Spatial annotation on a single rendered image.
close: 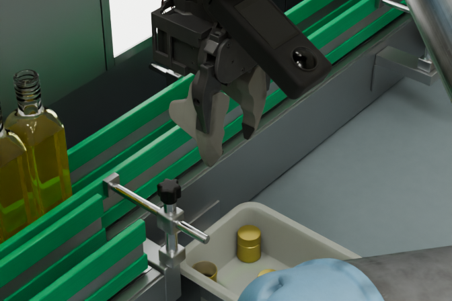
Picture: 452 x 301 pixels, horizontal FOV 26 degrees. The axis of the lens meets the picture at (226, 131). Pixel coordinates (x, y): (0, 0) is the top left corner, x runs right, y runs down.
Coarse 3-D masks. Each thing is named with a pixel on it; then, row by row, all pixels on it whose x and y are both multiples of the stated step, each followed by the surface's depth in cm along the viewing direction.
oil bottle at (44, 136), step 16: (16, 112) 116; (48, 112) 116; (16, 128) 115; (32, 128) 114; (48, 128) 116; (64, 128) 118; (32, 144) 114; (48, 144) 116; (64, 144) 119; (32, 160) 116; (48, 160) 117; (64, 160) 120; (32, 176) 117; (48, 176) 119; (64, 176) 121; (48, 192) 120; (64, 192) 122; (48, 208) 121
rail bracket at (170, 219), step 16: (112, 176) 126; (112, 192) 126; (128, 192) 124; (160, 192) 117; (176, 192) 117; (144, 208) 123; (160, 208) 122; (176, 208) 120; (160, 224) 121; (176, 224) 120; (176, 240) 123; (208, 240) 118; (160, 256) 124; (176, 256) 123
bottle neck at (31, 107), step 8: (24, 72) 114; (32, 72) 114; (16, 80) 112; (24, 80) 114; (32, 80) 112; (16, 88) 113; (24, 88) 112; (32, 88) 112; (16, 96) 114; (24, 96) 113; (32, 96) 113; (40, 96) 114; (24, 104) 114; (32, 104) 114; (40, 104) 115; (24, 112) 114; (32, 112) 114; (40, 112) 115
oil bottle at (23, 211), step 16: (0, 144) 111; (16, 144) 112; (0, 160) 111; (16, 160) 113; (0, 176) 112; (16, 176) 114; (0, 192) 113; (16, 192) 115; (32, 192) 118; (0, 208) 114; (16, 208) 116; (32, 208) 119; (0, 224) 116; (16, 224) 117; (0, 240) 118
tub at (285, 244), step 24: (240, 216) 140; (264, 216) 140; (216, 240) 137; (264, 240) 142; (288, 240) 139; (312, 240) 135; (192, 264) 134; (216, 264) 139; (240, 264) 141; (264, 264) 141; (288, 264) 140; (216, 288) 127; (240, 288) 137
